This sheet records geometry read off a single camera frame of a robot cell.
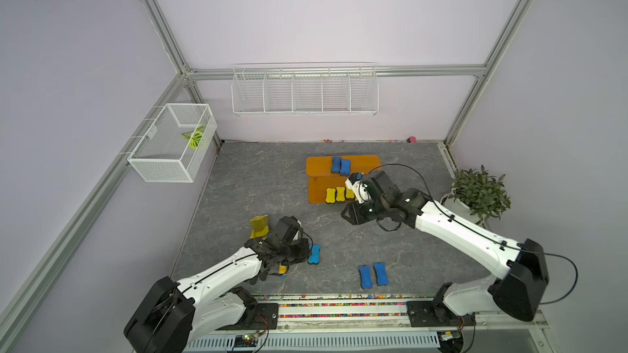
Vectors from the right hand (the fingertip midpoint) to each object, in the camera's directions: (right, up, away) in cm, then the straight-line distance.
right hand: (345, 212), depth 77 cm
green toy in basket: (-50, +25, +4) cm, 56 cm away
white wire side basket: (-59, +22, +7) cm, 63 cm away
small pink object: (+38, +28, +46) cm, 66 cm away
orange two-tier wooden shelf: (-8, +10, +30) cm, 33 cm away
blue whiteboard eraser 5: (+12, -21, +4) cm, 24 cm away
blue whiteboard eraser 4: (+7, -22, +3) cm, 23 cm away
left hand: (-11, -15, +4) cm, 19 cm away
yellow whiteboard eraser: (-4, +3, +21) cm, 22 cm away
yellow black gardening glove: (-31, -8, +13) cm, 35 cm away
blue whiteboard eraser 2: (-2, +15, +14) cm, 21 cm away
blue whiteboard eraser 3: (+1, +14, +14) cm, 20 cm away
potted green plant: (+42, +5, 0) cm, 43 cm away
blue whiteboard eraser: (-10, -16, +5) cm, 19 cm away
